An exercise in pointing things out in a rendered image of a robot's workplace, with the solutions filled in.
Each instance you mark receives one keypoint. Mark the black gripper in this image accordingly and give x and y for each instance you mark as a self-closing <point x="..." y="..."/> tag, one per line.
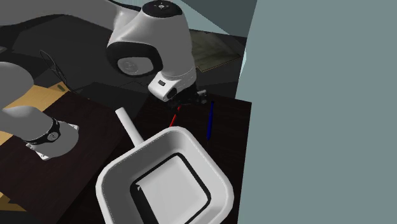
<point x="187" y="96"/>

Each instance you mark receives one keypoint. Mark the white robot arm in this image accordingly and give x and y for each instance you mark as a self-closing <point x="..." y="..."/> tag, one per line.
<point x="155" y="40"/>

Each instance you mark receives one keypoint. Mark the red pen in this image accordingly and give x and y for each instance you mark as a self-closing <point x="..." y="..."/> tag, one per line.
<point x="174" y="118"/>

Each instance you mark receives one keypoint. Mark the blue pen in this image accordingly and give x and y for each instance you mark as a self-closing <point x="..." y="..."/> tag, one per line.
<point x="210" y="122"/>

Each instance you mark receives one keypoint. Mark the olive floor rug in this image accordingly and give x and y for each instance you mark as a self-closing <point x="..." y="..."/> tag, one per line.
<point x="211" y="51"/>

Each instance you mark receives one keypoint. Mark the dark robot stand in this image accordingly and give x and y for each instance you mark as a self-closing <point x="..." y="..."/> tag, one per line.
<point x="80" y="130"/>

